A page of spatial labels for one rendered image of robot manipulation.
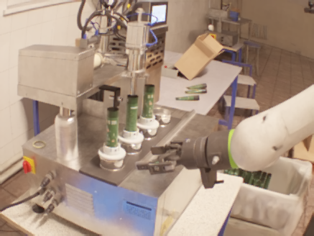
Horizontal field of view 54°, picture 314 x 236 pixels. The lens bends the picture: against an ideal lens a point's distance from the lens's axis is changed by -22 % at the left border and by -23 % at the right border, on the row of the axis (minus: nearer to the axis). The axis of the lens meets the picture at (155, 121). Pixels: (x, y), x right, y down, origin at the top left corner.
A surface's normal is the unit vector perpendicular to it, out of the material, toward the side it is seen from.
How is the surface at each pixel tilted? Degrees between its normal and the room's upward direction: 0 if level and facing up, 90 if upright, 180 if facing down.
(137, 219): 90
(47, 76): 90
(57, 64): 90
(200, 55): 90
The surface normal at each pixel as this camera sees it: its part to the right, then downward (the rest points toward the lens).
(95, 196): -0.39, 0.33
